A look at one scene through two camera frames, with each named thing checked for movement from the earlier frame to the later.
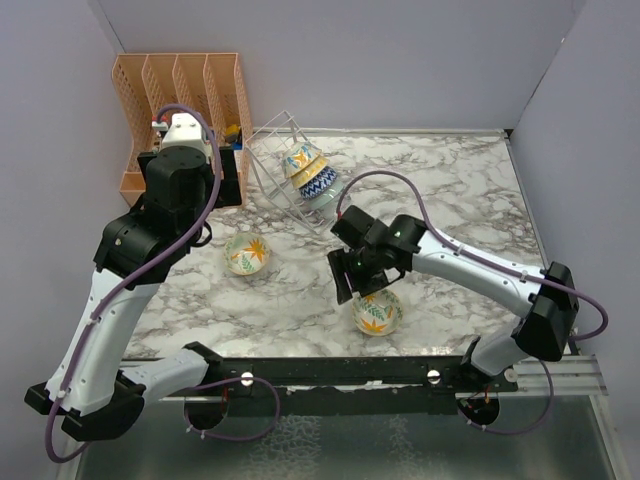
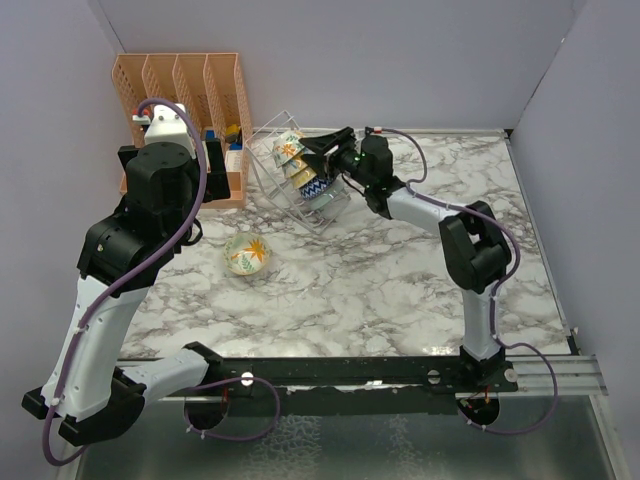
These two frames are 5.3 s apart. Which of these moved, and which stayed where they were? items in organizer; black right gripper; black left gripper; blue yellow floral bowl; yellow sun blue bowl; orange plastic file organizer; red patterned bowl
Moved: black right gripper; black left gripper
Stayed: orange plastic file organizer; yellow sun blue bowl; items in organizer; blue yellow floral bowl; red patterned bowl
